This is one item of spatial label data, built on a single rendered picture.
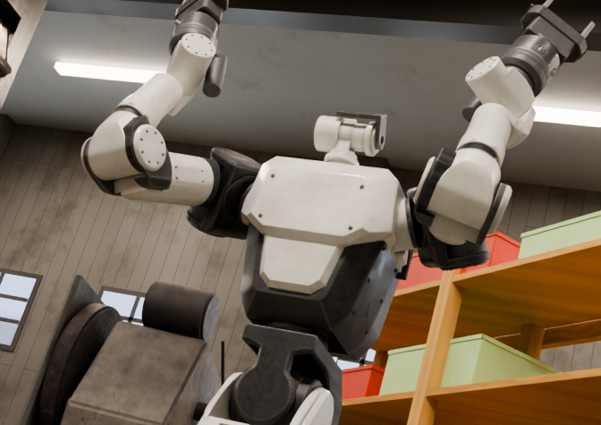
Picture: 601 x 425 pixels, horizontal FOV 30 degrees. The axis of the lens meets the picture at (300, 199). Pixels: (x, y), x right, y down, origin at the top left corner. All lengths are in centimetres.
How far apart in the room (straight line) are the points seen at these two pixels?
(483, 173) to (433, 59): 655
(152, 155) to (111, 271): 844
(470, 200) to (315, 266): 34
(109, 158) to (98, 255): 855
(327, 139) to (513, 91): 37
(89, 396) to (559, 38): 482
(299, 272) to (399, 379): 261
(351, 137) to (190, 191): 31
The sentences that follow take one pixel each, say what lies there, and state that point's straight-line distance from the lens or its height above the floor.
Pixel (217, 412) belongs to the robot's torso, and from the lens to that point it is 186.
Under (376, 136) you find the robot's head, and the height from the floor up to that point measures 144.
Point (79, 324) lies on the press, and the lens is 669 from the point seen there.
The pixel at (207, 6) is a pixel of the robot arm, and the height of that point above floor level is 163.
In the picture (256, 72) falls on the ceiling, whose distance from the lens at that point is 901.
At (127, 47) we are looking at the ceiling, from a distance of 936.
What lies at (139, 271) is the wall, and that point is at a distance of 1017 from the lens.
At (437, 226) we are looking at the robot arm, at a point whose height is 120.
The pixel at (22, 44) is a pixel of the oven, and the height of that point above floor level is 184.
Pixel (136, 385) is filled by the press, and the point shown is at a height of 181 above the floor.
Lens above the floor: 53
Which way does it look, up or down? 23 degrees up
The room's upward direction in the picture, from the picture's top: 17 degrees clockwise
